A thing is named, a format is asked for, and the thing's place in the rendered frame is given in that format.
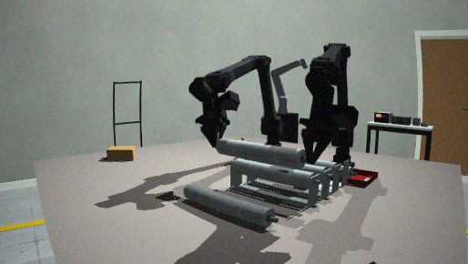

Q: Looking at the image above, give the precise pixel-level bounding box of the red scrap tray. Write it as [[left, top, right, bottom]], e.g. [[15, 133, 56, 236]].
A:
[[347, 168, 378, 187]]

